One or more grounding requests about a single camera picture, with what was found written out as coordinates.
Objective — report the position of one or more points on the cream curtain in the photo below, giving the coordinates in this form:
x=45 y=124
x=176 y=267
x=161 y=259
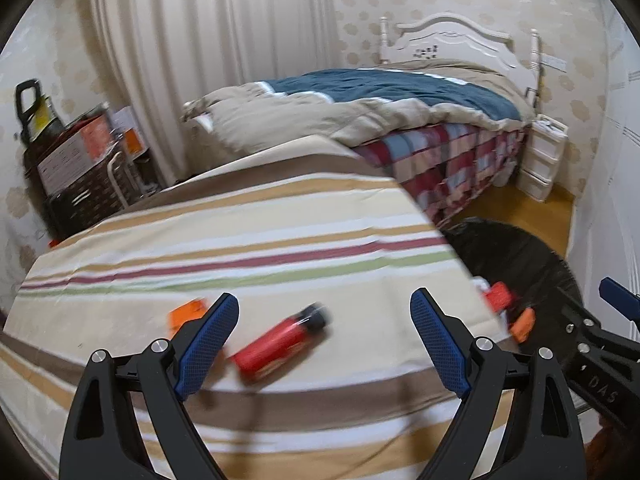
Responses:
x=200 y=35

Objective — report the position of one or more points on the black hand truck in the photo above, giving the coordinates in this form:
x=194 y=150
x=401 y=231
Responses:
x=27 y=83

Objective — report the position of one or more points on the orange wrapper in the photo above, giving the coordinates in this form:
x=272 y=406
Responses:
x=522 y=325

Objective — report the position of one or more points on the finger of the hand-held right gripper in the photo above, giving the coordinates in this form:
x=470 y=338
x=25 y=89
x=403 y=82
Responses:
x=620 y=297
x=585 y=327

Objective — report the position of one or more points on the red bottle with black cap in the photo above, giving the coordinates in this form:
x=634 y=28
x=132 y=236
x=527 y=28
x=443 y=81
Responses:
x=275 y=345

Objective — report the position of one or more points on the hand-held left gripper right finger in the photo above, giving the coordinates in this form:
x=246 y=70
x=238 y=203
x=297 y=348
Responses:
x=440 y=341

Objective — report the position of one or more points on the striped tablecloth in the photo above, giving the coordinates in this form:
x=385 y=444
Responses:
x=275 y=240

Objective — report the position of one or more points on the white metal rack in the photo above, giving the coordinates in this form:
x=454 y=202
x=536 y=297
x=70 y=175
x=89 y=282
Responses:
x=116 y=175

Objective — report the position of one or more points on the beige and blue quilt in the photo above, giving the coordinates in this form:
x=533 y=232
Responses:
x=350 y=95

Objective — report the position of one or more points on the white plastic drawer cabinet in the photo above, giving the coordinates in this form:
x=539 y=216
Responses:
x=540 y=160

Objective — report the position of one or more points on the white and orange box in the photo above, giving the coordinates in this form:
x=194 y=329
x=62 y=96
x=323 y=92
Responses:
x=132 y=135

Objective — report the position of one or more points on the white wooden bed headboard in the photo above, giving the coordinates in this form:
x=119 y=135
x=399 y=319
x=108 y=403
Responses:
x=450 y=35

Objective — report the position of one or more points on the white paper scrap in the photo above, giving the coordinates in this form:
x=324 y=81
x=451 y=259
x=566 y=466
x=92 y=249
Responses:
x=481 y=285

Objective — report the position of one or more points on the black bin liner bag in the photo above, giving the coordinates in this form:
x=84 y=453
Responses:
x=510 y=255

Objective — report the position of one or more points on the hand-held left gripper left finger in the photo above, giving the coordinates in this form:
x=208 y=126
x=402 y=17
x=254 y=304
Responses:
x=207 y=345

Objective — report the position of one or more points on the white wall switch plate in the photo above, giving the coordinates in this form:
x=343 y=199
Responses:
x=555 y=63

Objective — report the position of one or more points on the cardboard box with orange print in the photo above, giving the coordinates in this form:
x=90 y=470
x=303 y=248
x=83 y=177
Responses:
x=75 y=155

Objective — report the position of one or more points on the plaid bedsheet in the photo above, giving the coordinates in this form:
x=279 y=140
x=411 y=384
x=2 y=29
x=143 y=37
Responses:
x=440 y=160

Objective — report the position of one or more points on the dark woven basket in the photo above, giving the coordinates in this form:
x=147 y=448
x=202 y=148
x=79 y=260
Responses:
x=80 y=205

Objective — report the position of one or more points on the orange paper piece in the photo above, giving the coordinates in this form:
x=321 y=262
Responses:
x=185 y=317

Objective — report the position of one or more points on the small orange foam net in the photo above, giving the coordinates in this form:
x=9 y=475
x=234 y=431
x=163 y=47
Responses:
x=500 y=295

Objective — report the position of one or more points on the white wardrobe door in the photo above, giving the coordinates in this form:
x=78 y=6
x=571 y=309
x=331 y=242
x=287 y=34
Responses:
x=615 y=160

